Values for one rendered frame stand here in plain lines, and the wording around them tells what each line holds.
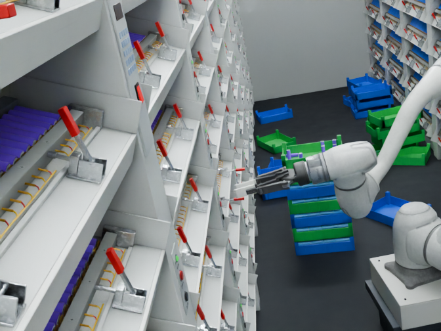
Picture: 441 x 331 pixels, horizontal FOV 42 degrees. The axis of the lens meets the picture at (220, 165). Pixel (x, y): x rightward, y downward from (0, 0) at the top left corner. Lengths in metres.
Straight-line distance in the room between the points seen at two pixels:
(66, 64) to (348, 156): 1.10
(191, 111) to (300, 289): 1.44
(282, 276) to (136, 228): 2.04
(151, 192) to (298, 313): 1.83
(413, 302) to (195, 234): 1.01
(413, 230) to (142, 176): 1.40
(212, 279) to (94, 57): 0.87
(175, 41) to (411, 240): 1.11
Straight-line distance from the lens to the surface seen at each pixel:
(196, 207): 1.49
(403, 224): 2.14
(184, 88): 1.56
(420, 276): 2.24
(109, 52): 0.84
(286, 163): 2.83
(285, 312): 2.67
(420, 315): 2.19
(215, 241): 1.72
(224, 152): 2.35
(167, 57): 1.37
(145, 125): 0.91
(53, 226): 0.59
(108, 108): 0.86
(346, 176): 1.80
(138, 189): 0.90
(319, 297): 2.74
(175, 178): 1.17
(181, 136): 1.42
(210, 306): 1.47
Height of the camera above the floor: 1.56
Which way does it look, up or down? 21 degrees down
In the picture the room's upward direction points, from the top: 11 degrees counter-clockwise
